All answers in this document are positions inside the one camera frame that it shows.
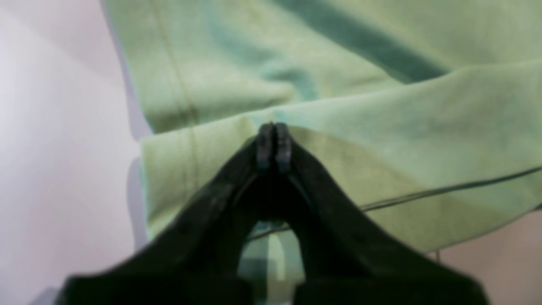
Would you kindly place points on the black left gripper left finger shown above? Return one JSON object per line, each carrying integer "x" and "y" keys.
{"x": 194, "y": 261}

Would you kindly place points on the green T-shirt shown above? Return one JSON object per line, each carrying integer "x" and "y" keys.
{"x": 427, "y": 113}

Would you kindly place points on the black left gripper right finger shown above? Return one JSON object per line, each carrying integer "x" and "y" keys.
{"x": 348, "y": 259}

